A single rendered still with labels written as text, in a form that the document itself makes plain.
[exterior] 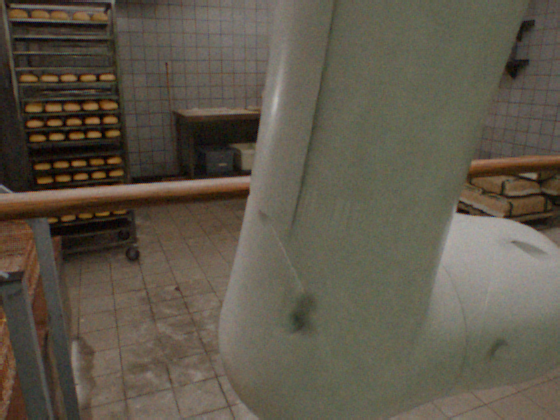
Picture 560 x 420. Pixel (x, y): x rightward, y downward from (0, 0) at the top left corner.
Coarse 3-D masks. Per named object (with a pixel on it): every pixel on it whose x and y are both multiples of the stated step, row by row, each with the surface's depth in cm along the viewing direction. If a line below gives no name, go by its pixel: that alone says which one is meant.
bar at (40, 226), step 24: (0, 192) 120; (48, 240) 127; (48, 264) 129; (0, 288) 81; (24, 288) 83; (48, 288) 131; (24, 312) 84; (48, 312) 133; (24, 336) 85; (24, 360) 86; (24, 384) 88; (72, 384) 142; (48, 408) 92; (72, 408) 145
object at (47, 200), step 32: (480, 160) 73; (512, 160) 76; (544, 160) 79; (32, 192) 48; (64, 192) 49; (96, 192) 50; (128, 192) 51; (160, 192) 52; (192, 192) 54; (224, 192) 56
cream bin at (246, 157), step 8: (232, 144) 549; (240, 144) 553; (248, 144) 558; (256, 144) 554; (240, 152) 507; (248, 152) 508; (240, 160) 513; (248, 160) 512; (240, 168) 518; (248, 168) 515
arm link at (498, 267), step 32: (480, 224) 27; (512, 224) 27; (448, 256) 24; (480, 256) 24; (512, 256) 25; (544, 256) 25; (480, 288) 23; (512, 288) 23; (544, 288) 24; (480, 320) 22; (512, 320) 23; (544, 320) 24; (480, 352) 22; (512, 352) 23; (544, 352) 24; (480, 384) 24; (512, 384) 26
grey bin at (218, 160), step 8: (200, 152) 510; (208, 152) 492; (216, 152) 494; (224, 152) 498; (232, 152) 502; (200, 160) 520; (208, 160) 495; (216, 160) 498; (224, 160) 502; (232, 160) 506; (208, 168) 498; (216, 168) 501; (224, 168) 505; (232, 168) 509
